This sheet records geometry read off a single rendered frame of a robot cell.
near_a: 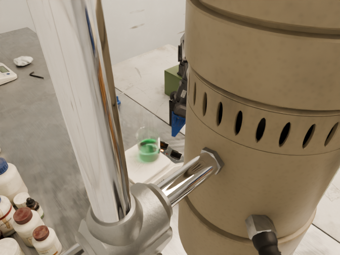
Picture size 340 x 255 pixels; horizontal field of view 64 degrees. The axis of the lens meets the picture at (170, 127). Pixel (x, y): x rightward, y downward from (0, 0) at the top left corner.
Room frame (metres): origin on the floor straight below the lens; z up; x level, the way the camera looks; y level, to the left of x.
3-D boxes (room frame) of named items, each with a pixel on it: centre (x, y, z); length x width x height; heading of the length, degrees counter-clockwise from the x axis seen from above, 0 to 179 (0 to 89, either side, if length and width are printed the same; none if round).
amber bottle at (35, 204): (0.39, 0.34, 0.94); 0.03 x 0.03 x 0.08
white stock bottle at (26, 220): (0.34, 0.32, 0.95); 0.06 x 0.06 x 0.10
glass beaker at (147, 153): (0.52, 0.06, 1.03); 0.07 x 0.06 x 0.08; 18
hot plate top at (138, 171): (0.50, 0.08, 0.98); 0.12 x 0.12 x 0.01; 45
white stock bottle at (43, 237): (0.30, 0.28, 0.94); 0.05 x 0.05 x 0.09
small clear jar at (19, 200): (0.42, 0.38, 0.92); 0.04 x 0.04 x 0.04
